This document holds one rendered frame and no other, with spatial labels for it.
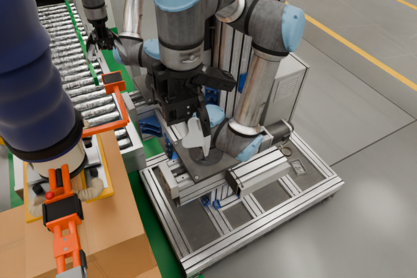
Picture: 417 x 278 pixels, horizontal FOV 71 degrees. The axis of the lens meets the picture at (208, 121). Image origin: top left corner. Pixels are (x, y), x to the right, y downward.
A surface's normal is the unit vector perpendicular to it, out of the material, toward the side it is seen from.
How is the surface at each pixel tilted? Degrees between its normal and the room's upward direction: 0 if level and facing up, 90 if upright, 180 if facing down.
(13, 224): 0
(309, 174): 0
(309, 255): 0
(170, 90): 90
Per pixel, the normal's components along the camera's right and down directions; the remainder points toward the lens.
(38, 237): 0.04, -0.69
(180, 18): 0.09, 0.73
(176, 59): -0.18, 0.71
